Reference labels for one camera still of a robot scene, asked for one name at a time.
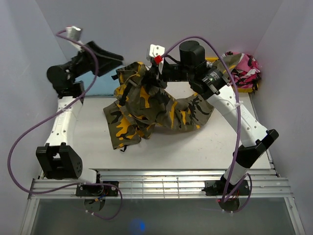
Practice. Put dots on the aluminium mounting rail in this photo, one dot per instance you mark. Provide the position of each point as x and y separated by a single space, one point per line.
178 184

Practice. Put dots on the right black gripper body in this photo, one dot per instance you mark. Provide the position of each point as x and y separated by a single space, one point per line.
170 72

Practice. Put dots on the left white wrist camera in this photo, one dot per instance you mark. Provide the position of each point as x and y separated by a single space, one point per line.
74 33

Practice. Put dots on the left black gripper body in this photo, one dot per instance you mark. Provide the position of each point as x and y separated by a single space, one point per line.
85 62

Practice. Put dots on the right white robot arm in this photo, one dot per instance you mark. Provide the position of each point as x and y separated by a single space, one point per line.
217 87

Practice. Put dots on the folded light blue cloth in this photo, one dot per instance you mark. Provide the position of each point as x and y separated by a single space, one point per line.
104 85

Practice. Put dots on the yellow plastic tray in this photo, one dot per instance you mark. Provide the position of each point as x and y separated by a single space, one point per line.
244 90

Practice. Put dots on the pink camouflage trousers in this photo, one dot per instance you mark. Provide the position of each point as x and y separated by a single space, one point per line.
245 71

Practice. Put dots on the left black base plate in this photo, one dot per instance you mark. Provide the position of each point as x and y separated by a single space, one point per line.
96 191

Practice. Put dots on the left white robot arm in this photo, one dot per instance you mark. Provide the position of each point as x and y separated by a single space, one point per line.
57 157

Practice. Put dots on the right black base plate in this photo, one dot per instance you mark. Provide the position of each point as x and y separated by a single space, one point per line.
216 188

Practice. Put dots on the yellow camouflage trousers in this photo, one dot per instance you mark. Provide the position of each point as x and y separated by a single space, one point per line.
139 107

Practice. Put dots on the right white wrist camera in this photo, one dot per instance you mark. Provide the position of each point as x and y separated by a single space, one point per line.
155 56

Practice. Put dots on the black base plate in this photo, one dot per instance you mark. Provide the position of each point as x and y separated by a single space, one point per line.
96 191
216 188

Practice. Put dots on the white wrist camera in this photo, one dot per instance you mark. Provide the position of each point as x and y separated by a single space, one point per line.
155 56
74 33

